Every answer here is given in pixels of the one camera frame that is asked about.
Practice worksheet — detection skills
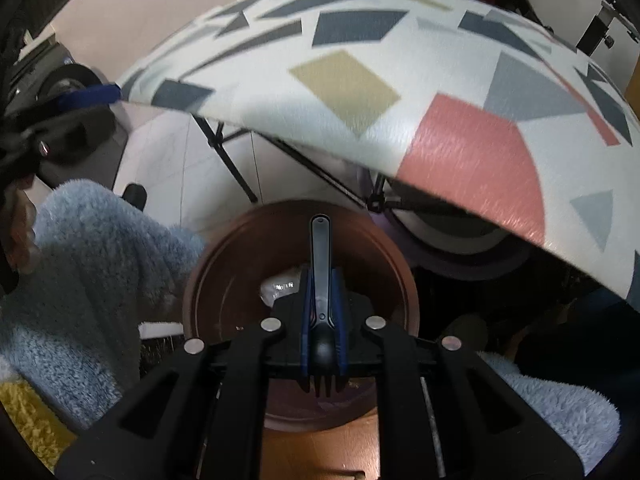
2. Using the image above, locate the brown round bin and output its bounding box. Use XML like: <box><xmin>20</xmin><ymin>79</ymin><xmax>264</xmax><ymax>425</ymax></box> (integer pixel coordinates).
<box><xmin>182</xmin><ymin>200</ymin><xmax>421</xmax><ymax>433</ymax></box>

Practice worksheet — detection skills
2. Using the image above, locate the purple and white round stool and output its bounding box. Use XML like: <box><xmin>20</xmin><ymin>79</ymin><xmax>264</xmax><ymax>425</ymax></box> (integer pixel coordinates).
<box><xmin>372</xmin><ymin>180</ymin><xmax>531</xmax><ymax>281</ymax></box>

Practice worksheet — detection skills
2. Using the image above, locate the clear bag of white powder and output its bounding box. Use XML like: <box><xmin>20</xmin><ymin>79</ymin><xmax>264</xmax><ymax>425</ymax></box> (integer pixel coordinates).
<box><xmin>259</xmin><ymin>270</ymin><xmax>306</xmax><ymax>308</ymax></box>

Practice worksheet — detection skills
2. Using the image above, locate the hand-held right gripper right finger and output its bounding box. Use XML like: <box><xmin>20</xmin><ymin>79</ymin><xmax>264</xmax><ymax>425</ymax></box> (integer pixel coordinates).
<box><xmin>332</xmin><ymin>267</ymin><xmax>583</xmax><ymax>480</ymax></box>

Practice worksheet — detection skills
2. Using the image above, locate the person's left hand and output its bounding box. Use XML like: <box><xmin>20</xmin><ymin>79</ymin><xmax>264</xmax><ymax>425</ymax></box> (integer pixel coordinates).
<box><xmin>7</xmin><ymin>185</ymin><xmax>43</xmax><ymax>273</ymax></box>

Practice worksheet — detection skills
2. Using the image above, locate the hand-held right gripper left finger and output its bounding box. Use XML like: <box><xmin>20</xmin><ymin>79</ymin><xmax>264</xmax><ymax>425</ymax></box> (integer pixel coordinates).
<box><xmin>55</xmin><ymin>267</ymin><xmax>315</xmax><ymax>480</ymax></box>

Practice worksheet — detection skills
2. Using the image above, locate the black folding table frame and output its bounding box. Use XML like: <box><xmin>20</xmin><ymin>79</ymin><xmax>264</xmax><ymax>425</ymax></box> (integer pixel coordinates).
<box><xmin>192</xmin><ymin>112</ymin><xmax>501</xmax><ymax>216</ymax></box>

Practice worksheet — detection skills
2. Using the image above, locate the grey washing machine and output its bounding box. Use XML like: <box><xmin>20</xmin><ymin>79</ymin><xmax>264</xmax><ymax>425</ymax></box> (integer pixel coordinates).
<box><xmin>10</xmin><ymin>35</ymin><xmax>128</xmax><ymax>186</ymax></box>

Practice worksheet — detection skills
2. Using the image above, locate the black exercise bike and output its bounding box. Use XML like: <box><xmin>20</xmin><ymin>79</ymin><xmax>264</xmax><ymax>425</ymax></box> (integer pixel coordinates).
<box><xmin>470</xmin><ymin>0</ymin><xmax>640</xmax><ymax>61</ymax></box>

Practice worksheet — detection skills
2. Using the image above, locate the black plastic spork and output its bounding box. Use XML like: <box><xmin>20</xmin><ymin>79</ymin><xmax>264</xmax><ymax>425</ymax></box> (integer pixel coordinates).
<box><xmin>300</xmin><ymin>214</ymin><xmax>346</xmax><ymax>398</ymax></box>

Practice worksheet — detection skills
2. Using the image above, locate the person's left forearm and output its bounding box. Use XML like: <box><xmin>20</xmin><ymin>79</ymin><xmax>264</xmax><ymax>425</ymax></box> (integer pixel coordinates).
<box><xmin>0</xmin><ymin>180</ymin><xmax>207</xmax><ymax>431</ymax></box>

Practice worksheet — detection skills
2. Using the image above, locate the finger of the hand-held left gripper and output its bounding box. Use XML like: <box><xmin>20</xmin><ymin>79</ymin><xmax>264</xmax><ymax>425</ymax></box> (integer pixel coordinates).
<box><xmin>47</xmin><ymin>84</ymin><xmax>123</xmax><ymax>113</ymax></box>

